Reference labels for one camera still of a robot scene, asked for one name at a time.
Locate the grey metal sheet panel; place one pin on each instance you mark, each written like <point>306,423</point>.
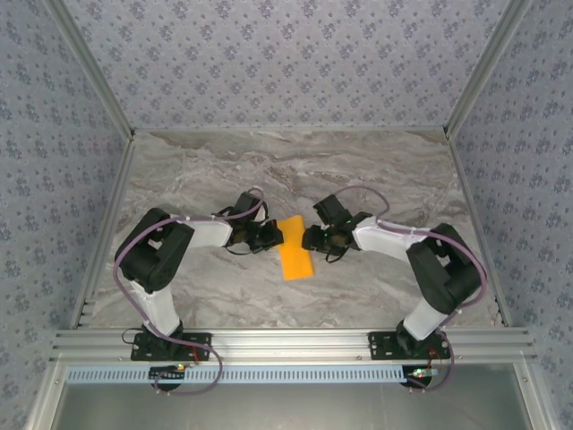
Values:
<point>286,407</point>

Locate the orange cloth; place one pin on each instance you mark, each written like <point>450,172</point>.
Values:
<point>295,260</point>

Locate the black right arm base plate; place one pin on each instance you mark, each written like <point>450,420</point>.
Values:
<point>380,347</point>

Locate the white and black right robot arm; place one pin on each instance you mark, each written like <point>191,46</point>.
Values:
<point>421,320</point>

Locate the aluminium frame post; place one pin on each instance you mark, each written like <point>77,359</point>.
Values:
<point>485,67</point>
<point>91,67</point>

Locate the small black adapter board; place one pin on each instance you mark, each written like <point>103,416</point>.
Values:
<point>421,372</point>
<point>168,372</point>

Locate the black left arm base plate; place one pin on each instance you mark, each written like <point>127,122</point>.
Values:
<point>201,347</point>

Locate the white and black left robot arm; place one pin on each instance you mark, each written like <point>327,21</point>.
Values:
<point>156,309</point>

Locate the aluminium side rail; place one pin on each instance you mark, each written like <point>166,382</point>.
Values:
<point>104,233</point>
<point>478,233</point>

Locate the aluminium cross rail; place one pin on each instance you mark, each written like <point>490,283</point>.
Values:
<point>291,345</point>

